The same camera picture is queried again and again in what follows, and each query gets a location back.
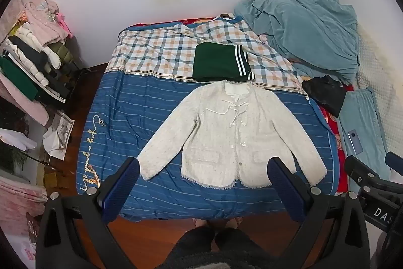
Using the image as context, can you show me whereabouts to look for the pink fluffy coat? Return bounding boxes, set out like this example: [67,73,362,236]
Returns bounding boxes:
[0,72,51,126]

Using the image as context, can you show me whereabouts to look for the red printed bed sheet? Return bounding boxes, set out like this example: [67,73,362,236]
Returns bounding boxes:
[318,84,355,194]

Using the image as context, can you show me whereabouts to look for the pink knit sweater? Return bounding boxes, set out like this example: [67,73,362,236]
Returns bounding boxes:
[23,0,74,44]

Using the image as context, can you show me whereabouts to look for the person's right foot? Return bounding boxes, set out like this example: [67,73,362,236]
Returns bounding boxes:
[225,216,244,228]

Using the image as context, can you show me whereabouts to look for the teal pillow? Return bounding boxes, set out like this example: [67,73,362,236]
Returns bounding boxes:
[338,87,392,191]

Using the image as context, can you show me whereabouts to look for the teal blanket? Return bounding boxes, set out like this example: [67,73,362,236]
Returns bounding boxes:
[233,0,360,85]

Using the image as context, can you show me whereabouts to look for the green hanging garment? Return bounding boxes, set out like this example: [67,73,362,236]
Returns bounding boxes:
[0,58,40,101]

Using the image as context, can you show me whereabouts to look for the printed white cloth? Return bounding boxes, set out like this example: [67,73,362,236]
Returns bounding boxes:
[42,110,75,161]

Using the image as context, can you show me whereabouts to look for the white puffer jacket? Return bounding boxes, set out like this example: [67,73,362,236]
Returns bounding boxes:
[14,22,62,87]

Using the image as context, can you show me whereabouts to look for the blue smartphone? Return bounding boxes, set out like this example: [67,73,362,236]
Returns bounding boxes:
[347,129,364,155]

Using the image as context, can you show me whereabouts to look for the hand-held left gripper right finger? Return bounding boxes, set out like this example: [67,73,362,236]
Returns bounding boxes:
[267,157,371,269]

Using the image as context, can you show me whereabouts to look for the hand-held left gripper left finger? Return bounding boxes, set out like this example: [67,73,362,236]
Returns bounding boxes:
[36,157,141,269]

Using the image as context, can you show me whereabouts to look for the pink floral fabric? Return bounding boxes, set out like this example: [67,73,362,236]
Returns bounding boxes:
[0,176,48,260]

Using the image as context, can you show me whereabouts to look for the blue striped plaid quilt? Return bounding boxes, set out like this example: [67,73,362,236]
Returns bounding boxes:
[76,15,339,222]

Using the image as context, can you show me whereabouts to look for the white textured bedspread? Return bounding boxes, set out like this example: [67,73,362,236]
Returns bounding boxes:
[355,23,402,153]

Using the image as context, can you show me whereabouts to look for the person's dark trouser legs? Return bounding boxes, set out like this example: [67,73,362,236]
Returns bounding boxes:
[163,226,284,269]

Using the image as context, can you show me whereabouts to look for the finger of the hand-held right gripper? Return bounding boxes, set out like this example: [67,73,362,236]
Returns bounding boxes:
[385,151,403,176]
[344,156,380,192]

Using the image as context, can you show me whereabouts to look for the green folded garment white stripes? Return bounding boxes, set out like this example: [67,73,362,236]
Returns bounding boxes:
[192,43,256,82]

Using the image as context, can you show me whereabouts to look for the black cloth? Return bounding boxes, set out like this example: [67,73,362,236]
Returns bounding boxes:
[301,75,347,117]

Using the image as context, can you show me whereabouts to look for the white tweed jacket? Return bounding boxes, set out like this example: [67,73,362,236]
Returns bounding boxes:
[137,80,328,189]

